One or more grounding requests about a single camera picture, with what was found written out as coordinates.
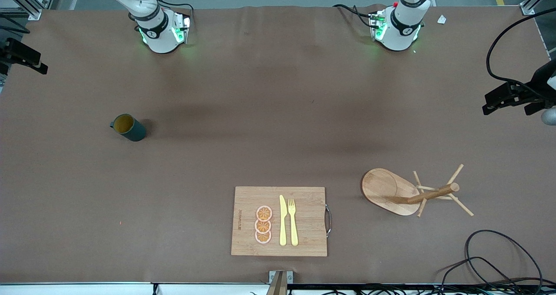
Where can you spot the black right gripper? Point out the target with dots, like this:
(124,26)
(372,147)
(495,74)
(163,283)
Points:
(13,51)

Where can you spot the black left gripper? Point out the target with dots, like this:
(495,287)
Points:
(539,89)

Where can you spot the teal mug yellow inside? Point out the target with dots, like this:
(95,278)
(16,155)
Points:
(134,132)

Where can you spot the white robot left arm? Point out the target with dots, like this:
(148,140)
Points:
(397,41)

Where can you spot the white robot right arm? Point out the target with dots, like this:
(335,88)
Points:
(160,41)

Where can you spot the wooden mug rack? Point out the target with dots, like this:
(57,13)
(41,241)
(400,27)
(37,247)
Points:
(382,190)

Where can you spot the small white paper scrap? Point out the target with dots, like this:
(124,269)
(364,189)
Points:
(441,19)

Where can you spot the large table cover sheet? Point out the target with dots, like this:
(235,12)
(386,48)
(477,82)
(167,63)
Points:
(260,112)

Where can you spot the white table edge strip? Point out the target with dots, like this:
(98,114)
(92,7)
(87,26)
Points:
(87,289)

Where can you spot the yellow plastic fork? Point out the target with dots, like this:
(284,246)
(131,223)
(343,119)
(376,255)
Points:
(293,230)

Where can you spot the yellow plastic knife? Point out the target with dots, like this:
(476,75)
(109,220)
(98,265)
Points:
(282,225)

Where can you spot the toy orange slice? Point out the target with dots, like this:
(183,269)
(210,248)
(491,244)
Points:
(263,227)
(264,213)
(263,237)

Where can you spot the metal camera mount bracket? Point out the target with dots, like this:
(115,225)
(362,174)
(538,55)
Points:
(278,286)

